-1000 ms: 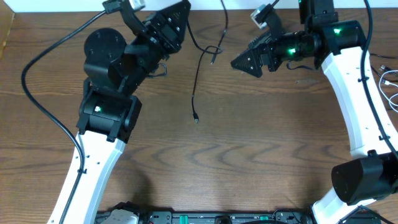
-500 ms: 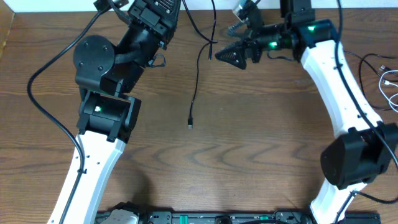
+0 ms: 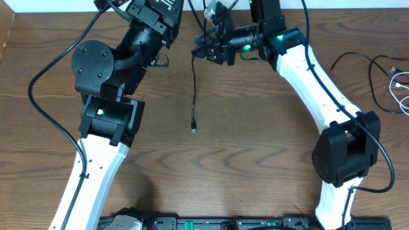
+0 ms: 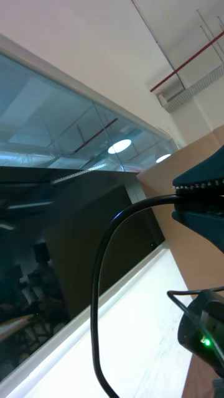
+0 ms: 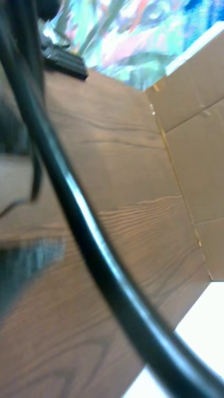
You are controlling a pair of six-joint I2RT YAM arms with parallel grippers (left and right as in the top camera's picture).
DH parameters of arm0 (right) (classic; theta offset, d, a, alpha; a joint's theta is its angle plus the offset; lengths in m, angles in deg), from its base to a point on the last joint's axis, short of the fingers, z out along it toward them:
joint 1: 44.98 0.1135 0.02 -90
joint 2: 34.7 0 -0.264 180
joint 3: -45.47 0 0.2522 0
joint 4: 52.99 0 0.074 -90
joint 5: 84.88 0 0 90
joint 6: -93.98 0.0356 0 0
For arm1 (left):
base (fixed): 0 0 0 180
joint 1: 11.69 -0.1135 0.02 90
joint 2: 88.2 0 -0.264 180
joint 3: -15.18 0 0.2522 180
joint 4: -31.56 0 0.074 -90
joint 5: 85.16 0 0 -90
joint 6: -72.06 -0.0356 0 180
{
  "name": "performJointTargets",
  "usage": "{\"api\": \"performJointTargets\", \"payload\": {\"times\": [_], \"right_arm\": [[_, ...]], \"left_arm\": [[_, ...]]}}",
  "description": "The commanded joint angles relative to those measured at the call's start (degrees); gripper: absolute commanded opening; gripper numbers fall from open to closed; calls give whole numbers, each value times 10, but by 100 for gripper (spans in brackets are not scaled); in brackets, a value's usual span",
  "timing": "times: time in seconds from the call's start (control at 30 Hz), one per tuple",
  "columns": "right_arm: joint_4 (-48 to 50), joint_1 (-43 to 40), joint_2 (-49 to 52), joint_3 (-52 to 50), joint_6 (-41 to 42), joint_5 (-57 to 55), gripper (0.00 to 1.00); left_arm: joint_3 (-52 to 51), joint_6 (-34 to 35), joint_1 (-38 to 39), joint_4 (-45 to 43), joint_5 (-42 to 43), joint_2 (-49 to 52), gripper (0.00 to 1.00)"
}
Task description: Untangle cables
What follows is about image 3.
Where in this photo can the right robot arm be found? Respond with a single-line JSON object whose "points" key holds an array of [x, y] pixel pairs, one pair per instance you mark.
{"points": [[349, 139]]}

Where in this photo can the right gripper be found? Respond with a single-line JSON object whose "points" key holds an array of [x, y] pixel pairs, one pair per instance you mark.
{"points": [[227, 51]]}

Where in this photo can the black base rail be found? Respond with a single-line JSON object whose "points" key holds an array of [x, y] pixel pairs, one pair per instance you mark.
{"points": [[173, 223]]}

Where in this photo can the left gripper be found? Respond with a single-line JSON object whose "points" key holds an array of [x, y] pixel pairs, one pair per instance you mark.
{"points": [[153, 18]]}

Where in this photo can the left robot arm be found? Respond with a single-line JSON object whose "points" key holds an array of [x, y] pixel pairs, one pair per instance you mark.
{"points": [[106, 79]]}

